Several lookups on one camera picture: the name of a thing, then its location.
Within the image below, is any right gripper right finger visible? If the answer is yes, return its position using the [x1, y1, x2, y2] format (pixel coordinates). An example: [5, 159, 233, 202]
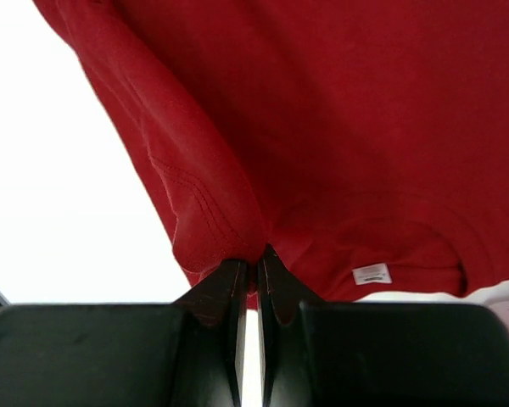
[257, 247, 509, 406]

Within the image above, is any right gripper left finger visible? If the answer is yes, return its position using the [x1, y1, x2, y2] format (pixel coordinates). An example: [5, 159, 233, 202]
[0, 260, 248, 406]

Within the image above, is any dark red t-shirt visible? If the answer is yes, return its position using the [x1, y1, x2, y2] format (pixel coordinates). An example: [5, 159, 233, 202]
[36, 1, 509, 301]

